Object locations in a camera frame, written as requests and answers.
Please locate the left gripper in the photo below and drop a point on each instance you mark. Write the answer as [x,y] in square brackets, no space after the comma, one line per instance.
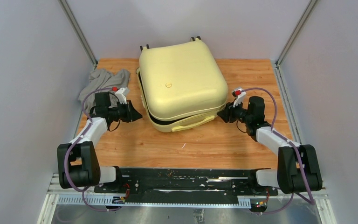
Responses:
[131,114]

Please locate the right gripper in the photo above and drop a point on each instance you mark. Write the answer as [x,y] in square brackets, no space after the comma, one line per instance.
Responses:
[227,113]

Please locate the cream suitcase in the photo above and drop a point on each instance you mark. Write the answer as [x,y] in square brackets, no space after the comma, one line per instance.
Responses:
[181,85]

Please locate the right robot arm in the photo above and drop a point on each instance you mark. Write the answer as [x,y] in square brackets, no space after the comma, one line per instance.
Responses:
[297,165]

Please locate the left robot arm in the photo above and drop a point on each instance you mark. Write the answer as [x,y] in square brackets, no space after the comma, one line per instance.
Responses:
[78,164]

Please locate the grey crumpled cloth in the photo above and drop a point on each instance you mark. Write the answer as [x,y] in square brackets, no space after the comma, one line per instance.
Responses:
[99,79]

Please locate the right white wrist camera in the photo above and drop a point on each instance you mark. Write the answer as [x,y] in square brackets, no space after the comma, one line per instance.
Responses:
[239,95]

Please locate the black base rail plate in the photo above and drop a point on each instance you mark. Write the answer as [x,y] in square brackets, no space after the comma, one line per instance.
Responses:
[186,186]

